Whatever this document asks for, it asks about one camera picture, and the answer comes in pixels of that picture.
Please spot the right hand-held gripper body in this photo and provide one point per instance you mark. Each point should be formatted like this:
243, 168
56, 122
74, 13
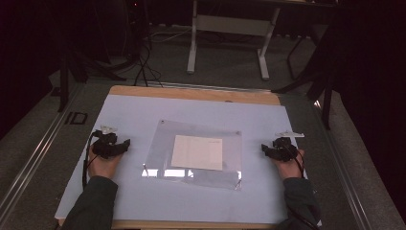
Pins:
284, 151

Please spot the printed picture card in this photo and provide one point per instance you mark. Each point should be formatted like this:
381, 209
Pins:
198, 152

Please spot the person's left hand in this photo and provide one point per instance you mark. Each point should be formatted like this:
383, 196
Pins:
102, 166

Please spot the metal frame pin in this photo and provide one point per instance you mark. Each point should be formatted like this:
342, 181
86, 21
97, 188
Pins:
146, 169
238, 184

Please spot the black chair frame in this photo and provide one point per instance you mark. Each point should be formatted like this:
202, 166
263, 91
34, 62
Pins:
326, 105

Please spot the person's right hand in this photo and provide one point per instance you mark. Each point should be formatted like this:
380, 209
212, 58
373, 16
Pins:
288, 169

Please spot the metal floor rail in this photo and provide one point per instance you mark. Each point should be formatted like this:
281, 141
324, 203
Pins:
343, 166
35, 159

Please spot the white metal desk frame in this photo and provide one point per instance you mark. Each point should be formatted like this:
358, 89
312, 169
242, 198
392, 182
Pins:
231, 25

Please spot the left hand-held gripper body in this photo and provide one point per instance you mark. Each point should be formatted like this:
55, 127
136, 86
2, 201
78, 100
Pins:
105, 147

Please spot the white table mat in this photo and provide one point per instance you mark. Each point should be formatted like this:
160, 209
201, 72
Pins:
127, 198

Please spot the black metal stand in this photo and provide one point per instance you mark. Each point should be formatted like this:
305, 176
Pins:
63, 86

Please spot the clear acrylic photo frame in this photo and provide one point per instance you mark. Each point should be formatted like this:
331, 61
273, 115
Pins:
159, 150

